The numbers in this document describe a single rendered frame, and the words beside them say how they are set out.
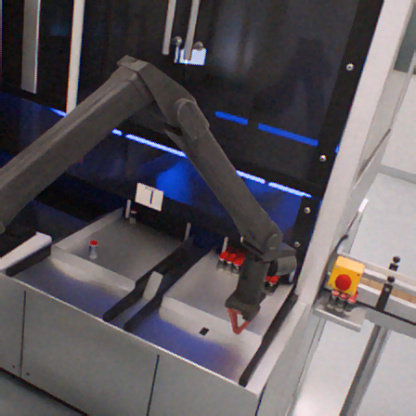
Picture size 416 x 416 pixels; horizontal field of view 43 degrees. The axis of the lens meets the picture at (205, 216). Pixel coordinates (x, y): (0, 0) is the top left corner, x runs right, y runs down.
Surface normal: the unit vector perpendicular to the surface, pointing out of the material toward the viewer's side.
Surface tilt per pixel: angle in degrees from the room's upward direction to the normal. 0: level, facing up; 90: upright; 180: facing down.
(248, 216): 84
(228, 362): 0
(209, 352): 0
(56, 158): 83
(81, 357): 90
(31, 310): 90
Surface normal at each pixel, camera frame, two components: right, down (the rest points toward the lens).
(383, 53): -0.41, 0.32
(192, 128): 0.56, 0.37
